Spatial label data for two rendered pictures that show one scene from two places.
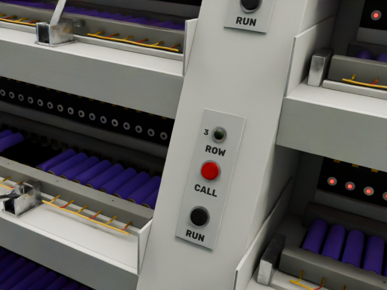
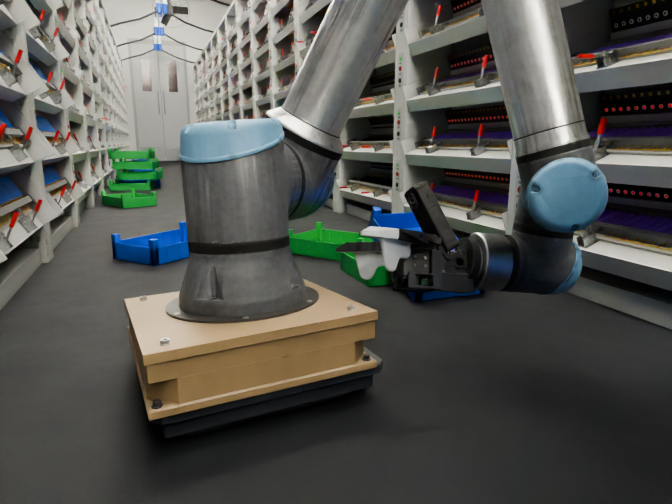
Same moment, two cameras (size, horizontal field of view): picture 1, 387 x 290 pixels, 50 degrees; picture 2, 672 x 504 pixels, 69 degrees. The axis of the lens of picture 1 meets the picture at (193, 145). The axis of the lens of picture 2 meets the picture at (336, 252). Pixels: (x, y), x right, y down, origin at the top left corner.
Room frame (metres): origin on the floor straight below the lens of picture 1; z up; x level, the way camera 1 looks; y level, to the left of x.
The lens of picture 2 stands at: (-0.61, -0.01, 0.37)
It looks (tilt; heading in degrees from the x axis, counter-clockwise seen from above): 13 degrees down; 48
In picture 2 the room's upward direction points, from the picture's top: straight up
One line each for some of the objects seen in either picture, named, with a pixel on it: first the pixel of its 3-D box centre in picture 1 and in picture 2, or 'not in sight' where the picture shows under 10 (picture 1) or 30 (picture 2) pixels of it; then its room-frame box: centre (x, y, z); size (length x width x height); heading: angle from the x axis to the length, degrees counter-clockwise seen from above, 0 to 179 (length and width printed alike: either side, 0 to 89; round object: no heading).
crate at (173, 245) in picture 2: not in sight; (170, 241); (0.08, 1.57, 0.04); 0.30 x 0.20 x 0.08; 17
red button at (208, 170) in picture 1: (211, 171); not in sight; (0.37, -0.02, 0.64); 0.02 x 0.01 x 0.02; 68
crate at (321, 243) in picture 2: not in sight; (338, 241); (0.50, 1.19, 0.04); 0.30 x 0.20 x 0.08; 105
